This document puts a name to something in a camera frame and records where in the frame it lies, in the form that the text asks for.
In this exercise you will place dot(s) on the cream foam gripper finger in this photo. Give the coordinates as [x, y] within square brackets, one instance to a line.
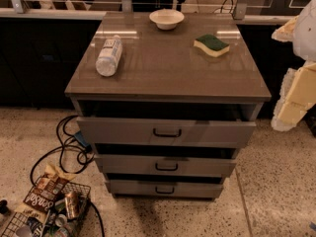
[297, 96]
[285, 33]

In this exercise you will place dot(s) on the green yellow sponge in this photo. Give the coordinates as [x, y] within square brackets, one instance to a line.
[211, 45]

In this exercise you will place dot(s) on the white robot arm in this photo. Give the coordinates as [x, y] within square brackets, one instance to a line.
[304, 41]

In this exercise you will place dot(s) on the white paper bowl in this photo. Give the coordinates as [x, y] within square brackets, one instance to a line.
[166, 19]

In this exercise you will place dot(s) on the grey drawer cabinet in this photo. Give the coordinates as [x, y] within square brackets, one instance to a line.
[161, 75]

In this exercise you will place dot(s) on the clear plastic water bottle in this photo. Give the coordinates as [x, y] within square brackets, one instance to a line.
[108, 59]

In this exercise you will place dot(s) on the middle grey drawer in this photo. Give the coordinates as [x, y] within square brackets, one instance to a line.
[164, 166]

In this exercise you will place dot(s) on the grey drawer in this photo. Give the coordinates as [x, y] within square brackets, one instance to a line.
[164, 166]
[167, 132]
[163, 189]

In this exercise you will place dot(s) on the top grey drawer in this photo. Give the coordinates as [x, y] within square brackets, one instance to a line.
[167, 132]

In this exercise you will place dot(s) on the bottom grey drawer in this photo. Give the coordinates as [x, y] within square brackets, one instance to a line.
[163, 189]

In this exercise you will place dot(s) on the blue power plug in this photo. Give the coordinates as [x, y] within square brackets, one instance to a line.
[80, 139]

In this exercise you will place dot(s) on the copper drink can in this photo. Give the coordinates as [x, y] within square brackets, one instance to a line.
[72, 205]

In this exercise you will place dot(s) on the brown snack bag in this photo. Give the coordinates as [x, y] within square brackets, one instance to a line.
[43, 195]

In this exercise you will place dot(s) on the black wire basket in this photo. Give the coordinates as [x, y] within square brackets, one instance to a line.
[56, 223]

